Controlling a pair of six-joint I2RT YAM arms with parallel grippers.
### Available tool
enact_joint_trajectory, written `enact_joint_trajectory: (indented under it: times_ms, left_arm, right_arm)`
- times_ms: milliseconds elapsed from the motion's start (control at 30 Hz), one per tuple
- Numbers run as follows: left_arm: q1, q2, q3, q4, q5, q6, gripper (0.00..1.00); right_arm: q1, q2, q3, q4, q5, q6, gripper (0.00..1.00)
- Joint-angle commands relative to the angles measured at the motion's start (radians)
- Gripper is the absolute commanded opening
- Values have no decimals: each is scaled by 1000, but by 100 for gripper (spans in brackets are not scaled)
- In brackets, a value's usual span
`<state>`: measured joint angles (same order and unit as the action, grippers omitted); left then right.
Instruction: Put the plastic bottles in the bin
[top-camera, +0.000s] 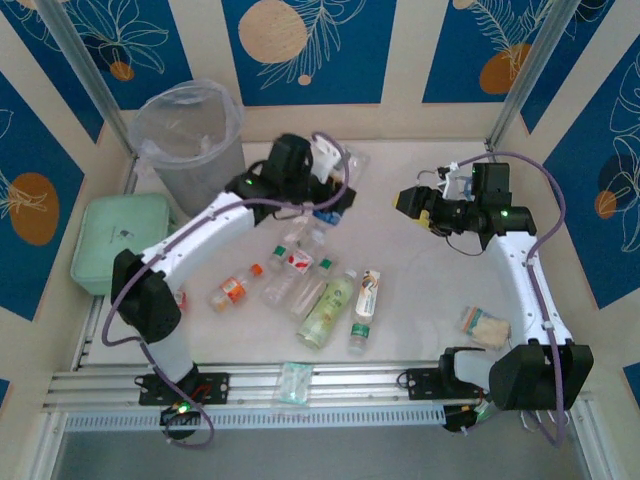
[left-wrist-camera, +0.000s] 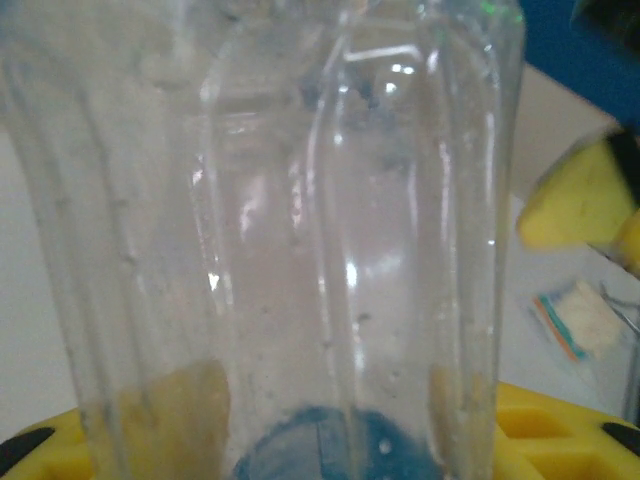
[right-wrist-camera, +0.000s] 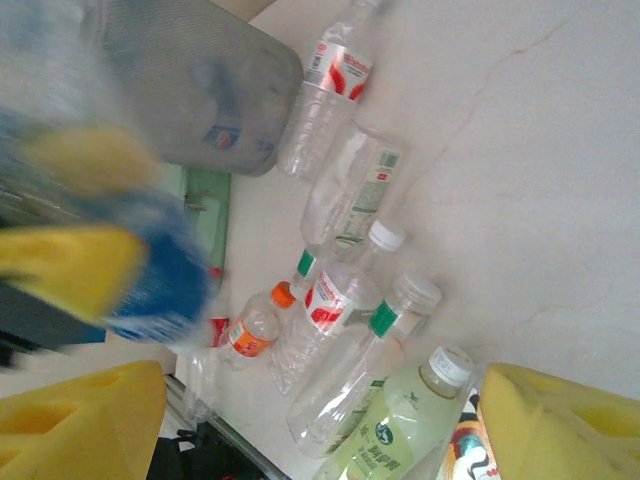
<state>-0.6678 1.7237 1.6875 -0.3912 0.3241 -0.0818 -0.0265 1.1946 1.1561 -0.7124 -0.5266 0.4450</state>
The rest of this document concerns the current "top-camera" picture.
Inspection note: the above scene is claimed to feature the clear unlabelled plastic bottle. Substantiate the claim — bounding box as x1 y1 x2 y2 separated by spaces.
279 215 314 252

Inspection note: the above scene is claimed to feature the red white label clear bottle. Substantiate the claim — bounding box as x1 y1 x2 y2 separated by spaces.
260 227 329 307

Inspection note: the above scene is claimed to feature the long green cap clear bottle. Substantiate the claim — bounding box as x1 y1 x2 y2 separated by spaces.
291 255 336 320

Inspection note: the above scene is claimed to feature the pale green label bottle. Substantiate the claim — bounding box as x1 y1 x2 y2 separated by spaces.
296 268 358 350

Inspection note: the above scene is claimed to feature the white orange label bottle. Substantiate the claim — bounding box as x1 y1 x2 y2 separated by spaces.
347 268 383 355

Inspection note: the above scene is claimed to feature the orange cap orange label bottle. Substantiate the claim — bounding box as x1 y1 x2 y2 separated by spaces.
209 263 265 313

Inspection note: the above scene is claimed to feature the grey mesh waste bin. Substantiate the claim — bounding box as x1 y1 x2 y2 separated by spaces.
130 82 250 219

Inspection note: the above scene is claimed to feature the clear plastic bin liner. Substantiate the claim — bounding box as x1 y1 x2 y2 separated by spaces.
127 77 246 174

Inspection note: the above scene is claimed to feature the blue tube stethoscope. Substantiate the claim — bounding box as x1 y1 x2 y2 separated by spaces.
417 168 476 201

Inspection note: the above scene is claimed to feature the small green cap bottle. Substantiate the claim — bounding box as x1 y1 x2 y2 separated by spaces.
266 243 292 272

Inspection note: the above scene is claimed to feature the white gauze pack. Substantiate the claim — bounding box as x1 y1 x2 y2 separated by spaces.
455 305 512 350

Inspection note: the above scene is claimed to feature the clear packet with green item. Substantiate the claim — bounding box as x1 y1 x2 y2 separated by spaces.
272 361 315 406

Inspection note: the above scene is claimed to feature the pale green square case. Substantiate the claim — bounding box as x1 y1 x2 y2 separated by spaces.
69 193 174 296

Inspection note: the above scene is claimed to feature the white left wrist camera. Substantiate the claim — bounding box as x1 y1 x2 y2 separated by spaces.
310 138 350 180

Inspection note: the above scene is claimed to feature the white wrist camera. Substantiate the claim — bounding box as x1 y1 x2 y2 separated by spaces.
434 162 474 199
310 138 350 180

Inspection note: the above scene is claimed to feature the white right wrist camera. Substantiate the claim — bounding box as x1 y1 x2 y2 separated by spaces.
434 162 474 199

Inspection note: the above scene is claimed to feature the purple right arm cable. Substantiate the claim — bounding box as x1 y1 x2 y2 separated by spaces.
449 150 572 449

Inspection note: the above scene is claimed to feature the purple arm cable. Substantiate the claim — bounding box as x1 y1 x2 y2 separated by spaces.
449 150 572 449
101 130 351 450

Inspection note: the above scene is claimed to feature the aluminium frame post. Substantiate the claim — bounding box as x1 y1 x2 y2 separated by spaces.
485 0 585 147
35 0 140 162

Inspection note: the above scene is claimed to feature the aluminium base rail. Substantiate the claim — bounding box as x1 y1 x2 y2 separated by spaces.
42 358 594 410

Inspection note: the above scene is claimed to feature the white slotted cable duct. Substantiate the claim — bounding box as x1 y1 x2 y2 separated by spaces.
63 403 447 433

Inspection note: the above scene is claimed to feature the white wire hook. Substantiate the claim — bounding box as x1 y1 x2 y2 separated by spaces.
519 410 551 432

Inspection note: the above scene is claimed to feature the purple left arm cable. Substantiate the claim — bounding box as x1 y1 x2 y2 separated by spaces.
101 130 351 450

